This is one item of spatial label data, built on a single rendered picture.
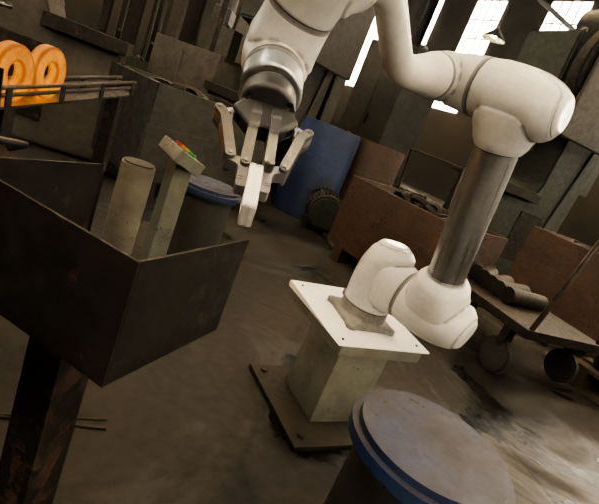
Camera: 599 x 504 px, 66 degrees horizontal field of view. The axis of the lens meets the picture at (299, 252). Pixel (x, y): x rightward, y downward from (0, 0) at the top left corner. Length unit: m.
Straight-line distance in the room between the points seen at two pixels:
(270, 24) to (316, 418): 1.19
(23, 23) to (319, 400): 3.05
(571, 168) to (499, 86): 5.07
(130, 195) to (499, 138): 1.22
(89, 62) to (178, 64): 1.78
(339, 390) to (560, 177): 4.87
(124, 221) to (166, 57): 3.84
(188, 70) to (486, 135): 4.30
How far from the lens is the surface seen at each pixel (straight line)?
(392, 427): 0.93
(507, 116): 1.09
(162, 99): 3.12
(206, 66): 4.97
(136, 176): 1.75
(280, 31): 0.70
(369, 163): 4.48
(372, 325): 1.47
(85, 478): 1.23
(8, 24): 3.76
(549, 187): 5.99
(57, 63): 1.68
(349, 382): 1.54
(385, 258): 1.39
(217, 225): 2.23
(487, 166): 1.14
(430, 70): 1.06
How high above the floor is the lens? 0.89
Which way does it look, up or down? 16 degrees down
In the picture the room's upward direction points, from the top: 22 degrees clockwise
